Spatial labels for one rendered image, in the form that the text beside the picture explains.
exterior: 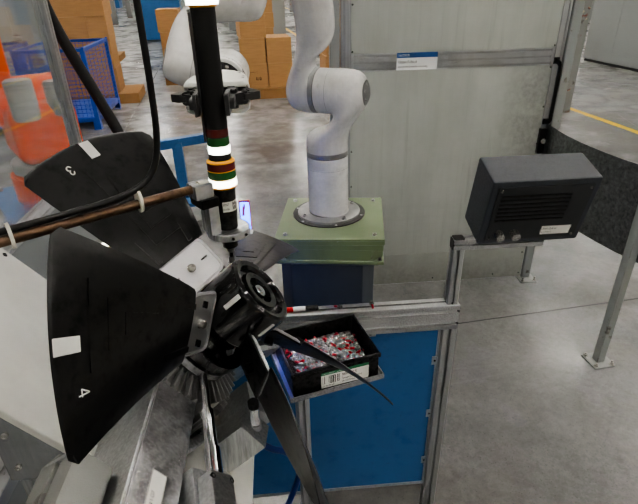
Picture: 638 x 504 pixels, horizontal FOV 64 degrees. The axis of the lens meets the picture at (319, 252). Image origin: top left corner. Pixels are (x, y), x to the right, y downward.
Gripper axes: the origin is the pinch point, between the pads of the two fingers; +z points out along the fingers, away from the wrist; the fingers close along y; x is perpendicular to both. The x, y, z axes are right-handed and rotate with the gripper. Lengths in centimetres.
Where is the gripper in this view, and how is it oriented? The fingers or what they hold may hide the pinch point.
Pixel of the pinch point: (212, 103)
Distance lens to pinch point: 78.6
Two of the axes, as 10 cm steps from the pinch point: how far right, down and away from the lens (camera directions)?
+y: -10.0, 0.6, -0.6
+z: 0.8, 4.7, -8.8
